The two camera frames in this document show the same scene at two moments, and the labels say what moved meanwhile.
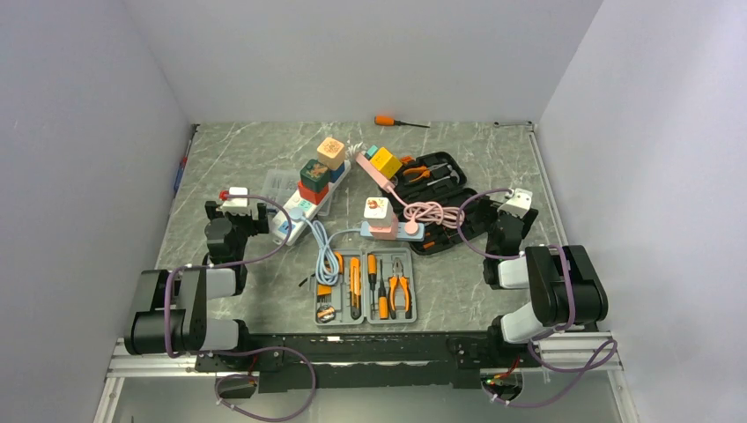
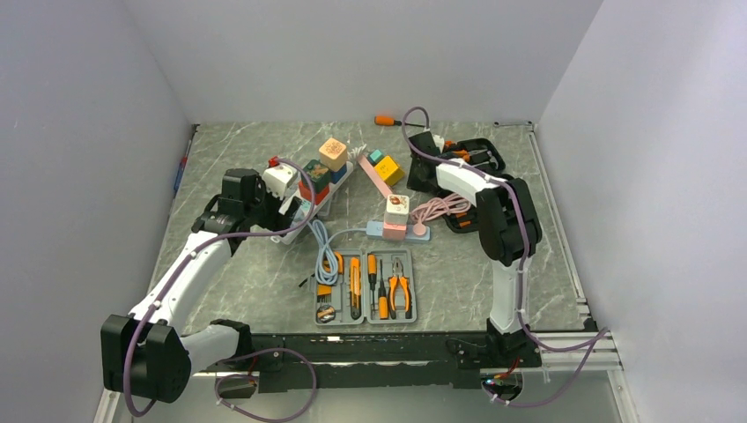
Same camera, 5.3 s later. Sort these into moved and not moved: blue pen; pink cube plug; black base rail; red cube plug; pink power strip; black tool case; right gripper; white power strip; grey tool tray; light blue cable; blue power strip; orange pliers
Moved: pink cube plug; right gripper; blue power strip; black tool case
Not moved: white power strip; blue pen; black base rail; red cube plug; grey tool tray; light blue cable; orange pliers; pink power strip
